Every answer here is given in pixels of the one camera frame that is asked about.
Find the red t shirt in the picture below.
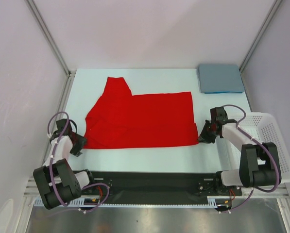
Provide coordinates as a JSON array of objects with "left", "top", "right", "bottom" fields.
[{"left": 85, "top": 77, "right": 199, "bottom": 150}]

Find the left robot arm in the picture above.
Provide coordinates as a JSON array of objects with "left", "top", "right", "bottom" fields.
[{"left": 33, "top": 132, "right": 97, "bottom": 210}]

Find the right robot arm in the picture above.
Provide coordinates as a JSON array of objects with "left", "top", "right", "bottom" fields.
[{"left": 199, "top": 120, "right": 281, "bottom": 195}]

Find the folded bright blue t shirt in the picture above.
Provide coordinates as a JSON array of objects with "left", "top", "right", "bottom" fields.
[{"left": 203, "top": 91, "right": 243, "bottom": 95}]

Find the white plastic basket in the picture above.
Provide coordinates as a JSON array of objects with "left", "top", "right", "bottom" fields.
[{"left": 217, "top": 111, "right": 290, "bottom": 184}]

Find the folded grey-blue t shirt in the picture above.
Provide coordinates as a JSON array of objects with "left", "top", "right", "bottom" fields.
[{"left": 197, "top": 64, "right": 244, "bottom": 93}]

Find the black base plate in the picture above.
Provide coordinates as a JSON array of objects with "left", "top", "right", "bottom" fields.
[{"left": 82, "top": 171, "right": 242, "bottom": 205}]

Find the front aluminium rail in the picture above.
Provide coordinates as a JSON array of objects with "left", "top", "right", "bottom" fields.
[{"left": 23, "top": 178, "right": 290, "bottom": 198}]

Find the left aluminium frame post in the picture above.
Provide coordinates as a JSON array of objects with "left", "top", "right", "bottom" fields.
[{"left": 25, "top": 0, "right": 71, "bottom": 77}]

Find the aluminium frame post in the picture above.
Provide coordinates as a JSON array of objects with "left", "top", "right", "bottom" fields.
[
  {"left": 25, "top": 0, "right": 71, "bottom": 77},
  {"left": 239, "top": 0, "right": 284, "bottom": 73}
]

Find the white slotted cable duct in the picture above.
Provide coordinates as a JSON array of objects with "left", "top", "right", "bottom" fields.
[{"left": 34, "top": 196, "right": 233, "bottom": 208}]

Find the right aluminium frame post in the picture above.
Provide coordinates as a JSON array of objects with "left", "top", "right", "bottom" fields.
[{"left": 239, "top": 0, "right": 284, "bottom": 73}]

